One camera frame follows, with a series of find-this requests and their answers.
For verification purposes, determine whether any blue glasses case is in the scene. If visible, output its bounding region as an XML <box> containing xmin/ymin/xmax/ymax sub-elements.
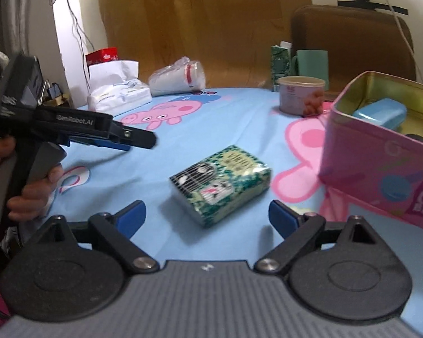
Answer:
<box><xmin>352</xmin><ymin>99</ymin><xmax>408</xmax><ymax>131</ymax></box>

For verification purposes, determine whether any thin dark cable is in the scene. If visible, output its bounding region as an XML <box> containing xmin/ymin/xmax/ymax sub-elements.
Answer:
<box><xmin>61</xmin><ymin>0</ymin><xmax>93</xmax><ymax>89</ymax></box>

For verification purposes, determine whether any green patterned tissue pack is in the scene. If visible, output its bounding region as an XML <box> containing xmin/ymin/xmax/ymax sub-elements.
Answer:
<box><xmin>169</xmin><ymin>145</ymin><xmax>272</xmax><ymax>228</ymax></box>

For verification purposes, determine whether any wooden headboard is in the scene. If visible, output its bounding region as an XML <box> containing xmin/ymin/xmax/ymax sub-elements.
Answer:
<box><xmin>98</xmin><ymin>0</ymin><xmax>313</xmax><ymax>91</ymax></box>

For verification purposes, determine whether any plastic wrapped paper cup stack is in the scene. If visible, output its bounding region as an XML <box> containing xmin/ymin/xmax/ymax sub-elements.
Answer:
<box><xmin>148</xmin><ymin>56</ymin><xmax>206</xmax><ymax>97</ymax></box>

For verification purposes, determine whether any round pink label container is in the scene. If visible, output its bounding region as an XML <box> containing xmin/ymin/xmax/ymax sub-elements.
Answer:
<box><xmin>277</xmin><ymin>76</ymin><xmax>326</xmax><ymax>117</ymax></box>

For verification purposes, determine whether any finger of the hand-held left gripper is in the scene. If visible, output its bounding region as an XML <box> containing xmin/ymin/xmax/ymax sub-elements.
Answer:
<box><xmin>109</xmin><ymin>121</ymin><xmax>158</xmax><ymax>150</ymax></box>
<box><xmin>70</xmin><ymin>137</ymin><xmax>132</xmax><ymax>152</ymax></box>

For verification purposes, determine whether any green drink carton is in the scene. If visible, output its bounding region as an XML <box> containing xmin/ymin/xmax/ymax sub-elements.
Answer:
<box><xmin>270</xmin><ymin>41</ymin><xmax>292</xmax><ymax>83</ymax></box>

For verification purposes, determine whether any person's left hand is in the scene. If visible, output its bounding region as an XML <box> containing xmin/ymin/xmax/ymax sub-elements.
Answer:
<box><xmin>0</xmin><ymin>137</ymin><xmax>64</xmax><ymax>221</ymax></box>

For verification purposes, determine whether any grey curtain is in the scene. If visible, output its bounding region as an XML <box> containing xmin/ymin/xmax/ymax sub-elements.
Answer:
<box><xmin>0</xmin><ymin>0</ymin><xmax>63</xmax><ymax>65</ymax></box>

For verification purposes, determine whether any white cable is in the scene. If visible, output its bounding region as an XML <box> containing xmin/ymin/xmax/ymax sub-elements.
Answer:
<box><xmin>372</xmin><ymin>0</ymin><xmax>423</xmax><ymax>80</ymax></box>

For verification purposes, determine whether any red cardboard box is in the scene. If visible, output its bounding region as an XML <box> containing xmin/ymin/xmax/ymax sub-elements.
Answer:
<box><xmin>85</xmin><ymin>47</ymin><xmax>119</xmax><ymax>66</ymax></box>

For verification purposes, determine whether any blue pig printed sheet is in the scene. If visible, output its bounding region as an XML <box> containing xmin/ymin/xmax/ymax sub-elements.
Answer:
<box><xmin>51</xmin><ymin>86</ymin><xmax>423</xmax><ymax>336</ymax></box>

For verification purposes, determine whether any green mug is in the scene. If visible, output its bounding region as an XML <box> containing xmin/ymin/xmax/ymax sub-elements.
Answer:
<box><xmin>290</xmin><ymin>50</ymin><xmax>329</xmax><ymax>82</ymax></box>

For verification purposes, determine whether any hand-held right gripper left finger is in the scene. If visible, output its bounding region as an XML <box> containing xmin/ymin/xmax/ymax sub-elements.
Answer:
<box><xmin>39</xmin><ymin>200</ymin><xmax>160</xmax><ymax>274</ymax></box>

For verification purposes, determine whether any pink tin box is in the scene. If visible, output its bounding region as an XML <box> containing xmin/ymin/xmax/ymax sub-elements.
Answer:
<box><xmin>319</xmin><ymin>71</ymin><xmax>423</xmax><ymax>235</ymax></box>

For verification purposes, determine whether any white soft tissue pack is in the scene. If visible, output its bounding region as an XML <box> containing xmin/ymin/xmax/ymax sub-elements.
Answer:
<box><xmin>87</xmin><ymin>60</ymin><xmax>152</xmax><ymax>115</ymax></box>

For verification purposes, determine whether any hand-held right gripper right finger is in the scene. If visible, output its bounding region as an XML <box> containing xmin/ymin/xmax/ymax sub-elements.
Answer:
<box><xmin>255</xmin><ymin>200</ymin><xmax>378</xmax><ymax>275</ymax></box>

